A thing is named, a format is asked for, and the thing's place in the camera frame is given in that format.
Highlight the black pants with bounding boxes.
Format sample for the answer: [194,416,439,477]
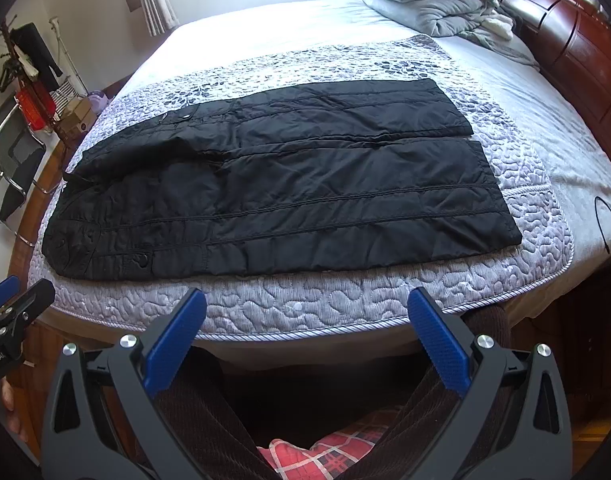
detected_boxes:
[42,79,521,281]

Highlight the black chrome chair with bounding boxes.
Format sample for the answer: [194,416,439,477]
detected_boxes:
[0,96,54,247]

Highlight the red plaid slipper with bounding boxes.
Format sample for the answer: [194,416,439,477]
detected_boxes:
[258,411,394,480]

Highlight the cardboard box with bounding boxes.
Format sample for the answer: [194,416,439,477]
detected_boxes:
[57,96,97,141]

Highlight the coat rack with clothes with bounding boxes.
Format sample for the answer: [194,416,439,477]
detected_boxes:
[0,22,64,131]

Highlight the grey curtain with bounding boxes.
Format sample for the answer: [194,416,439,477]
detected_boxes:
[140,0,180,37]

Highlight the dark wooden headboard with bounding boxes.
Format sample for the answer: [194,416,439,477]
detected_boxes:
[499,0,611,161]

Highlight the grey folded duvet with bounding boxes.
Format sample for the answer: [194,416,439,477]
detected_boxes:
[362,0,539,68]

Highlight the black cable on bed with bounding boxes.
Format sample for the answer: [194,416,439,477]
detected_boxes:
[593,196,611,254]

